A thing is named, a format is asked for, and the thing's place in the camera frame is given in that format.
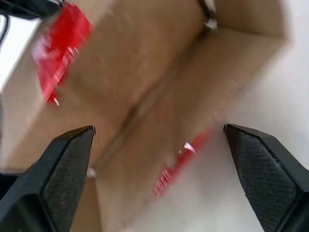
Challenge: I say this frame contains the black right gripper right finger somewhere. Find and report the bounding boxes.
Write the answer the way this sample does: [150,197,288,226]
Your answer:
[223,123,309,232]

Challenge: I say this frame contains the red tape piece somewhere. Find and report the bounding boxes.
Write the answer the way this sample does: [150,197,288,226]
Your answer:
[153,127,216,198]
[32,2,94,107]

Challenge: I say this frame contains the brown cardboard box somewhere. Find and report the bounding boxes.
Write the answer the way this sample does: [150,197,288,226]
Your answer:
[0,0,291,232]

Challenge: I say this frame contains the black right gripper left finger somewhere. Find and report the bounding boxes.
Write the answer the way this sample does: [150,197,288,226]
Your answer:
[0,125,97,232]

